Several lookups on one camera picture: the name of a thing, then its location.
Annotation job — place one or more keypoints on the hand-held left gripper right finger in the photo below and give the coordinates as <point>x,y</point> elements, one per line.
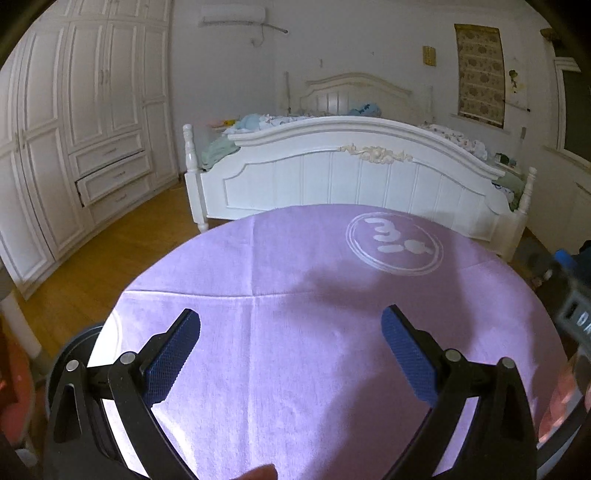
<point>408,355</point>

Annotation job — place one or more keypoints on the white grey desk leg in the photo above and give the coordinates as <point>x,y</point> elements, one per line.
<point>18,323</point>

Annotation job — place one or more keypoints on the purple tablecloth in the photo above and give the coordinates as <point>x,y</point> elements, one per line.
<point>295,258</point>

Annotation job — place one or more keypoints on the white wooden bed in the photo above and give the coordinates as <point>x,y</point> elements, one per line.
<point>346,180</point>

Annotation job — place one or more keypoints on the blue pillow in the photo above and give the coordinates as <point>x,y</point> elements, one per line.
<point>364,110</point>

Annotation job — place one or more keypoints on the white air conditioner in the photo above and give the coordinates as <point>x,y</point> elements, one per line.
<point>233,16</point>

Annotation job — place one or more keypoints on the light blue cloth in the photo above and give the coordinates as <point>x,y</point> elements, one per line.
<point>249,121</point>

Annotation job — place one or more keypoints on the white wardrobe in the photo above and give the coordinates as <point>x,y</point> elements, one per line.
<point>92,92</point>

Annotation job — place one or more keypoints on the patterned white blanket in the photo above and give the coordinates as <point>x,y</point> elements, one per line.
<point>455,138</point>

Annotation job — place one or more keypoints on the person's right forearm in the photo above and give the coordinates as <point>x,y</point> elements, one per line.
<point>565,401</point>

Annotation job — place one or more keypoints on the small yellow wall plaque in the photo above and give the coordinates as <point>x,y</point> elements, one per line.
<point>430,56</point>

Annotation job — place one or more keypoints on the dark window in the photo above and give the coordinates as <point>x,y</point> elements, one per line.
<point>577,115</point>

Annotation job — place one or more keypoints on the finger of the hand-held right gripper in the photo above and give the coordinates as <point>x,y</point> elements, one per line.
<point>564,259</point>

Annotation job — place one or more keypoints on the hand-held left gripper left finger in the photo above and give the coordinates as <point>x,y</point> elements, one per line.
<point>171,360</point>

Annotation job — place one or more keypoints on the person's left hand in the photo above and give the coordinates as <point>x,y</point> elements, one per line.
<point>261,474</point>

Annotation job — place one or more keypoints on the white low cabinet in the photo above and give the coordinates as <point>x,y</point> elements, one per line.
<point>568,203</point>

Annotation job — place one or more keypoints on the green cloth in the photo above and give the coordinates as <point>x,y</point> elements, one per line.
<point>219,152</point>

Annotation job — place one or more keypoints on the patterned wall hanging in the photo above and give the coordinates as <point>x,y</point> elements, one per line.
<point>480,74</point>

